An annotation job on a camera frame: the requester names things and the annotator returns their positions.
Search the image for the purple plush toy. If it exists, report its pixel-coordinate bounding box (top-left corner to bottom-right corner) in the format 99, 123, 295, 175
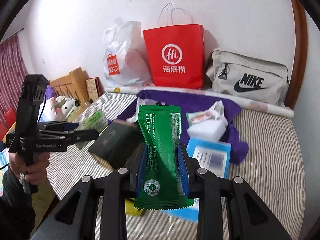
45, 86, 57, 100

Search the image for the green tissue pack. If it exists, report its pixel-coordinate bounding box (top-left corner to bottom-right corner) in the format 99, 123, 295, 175
76, 110, 108, 133

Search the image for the blue tissue pack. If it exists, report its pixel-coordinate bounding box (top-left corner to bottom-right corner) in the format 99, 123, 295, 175
164, 138, 232, 222

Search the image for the white Miniso plastic bag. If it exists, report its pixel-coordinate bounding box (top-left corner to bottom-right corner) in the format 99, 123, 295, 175
103, 18, 152, 87

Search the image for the beige Nike bag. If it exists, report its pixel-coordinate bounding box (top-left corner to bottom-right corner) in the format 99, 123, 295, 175
206, 48, 289, 105

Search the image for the rolled paper poster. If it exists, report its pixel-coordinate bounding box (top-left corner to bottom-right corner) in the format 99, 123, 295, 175
104, 86, 295, 119

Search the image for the red striped curtain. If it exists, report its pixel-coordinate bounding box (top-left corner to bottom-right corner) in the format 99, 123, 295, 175
0, 34, 28, 122

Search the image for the dark tin box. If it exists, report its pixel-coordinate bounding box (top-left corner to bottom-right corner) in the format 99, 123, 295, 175
88, 119, 143, 169

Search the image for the red chair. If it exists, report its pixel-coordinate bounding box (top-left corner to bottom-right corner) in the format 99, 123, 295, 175
0, 107, 16, 140

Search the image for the green wet wipe packet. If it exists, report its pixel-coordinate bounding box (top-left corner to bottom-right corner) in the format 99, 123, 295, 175
135, 105, 194, 210

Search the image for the person left hand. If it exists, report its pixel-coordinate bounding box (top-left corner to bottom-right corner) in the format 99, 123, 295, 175
9, 152, 50, 186

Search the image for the purple towel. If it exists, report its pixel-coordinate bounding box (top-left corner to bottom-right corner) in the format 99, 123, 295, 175
108, 89, 250, 165

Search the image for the brown wooden door frame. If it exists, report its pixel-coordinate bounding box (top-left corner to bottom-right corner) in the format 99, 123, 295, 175
285, 0, 308, 109

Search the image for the yellow Adidas pouch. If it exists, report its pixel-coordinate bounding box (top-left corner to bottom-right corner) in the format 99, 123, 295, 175
125, 198, 146, 216

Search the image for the red Haidilao paper bag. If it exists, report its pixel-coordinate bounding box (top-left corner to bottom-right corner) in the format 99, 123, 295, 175
143, 24, 205, 89

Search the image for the brown decorated box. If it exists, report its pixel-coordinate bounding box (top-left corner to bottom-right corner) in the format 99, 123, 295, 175
86, 77, 104, 102

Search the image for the white sponge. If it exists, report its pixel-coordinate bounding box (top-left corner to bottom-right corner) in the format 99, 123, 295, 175
186, 100, 228, 142

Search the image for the white plush toy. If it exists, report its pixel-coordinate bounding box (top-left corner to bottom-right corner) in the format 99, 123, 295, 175
54, 96, 79, 121

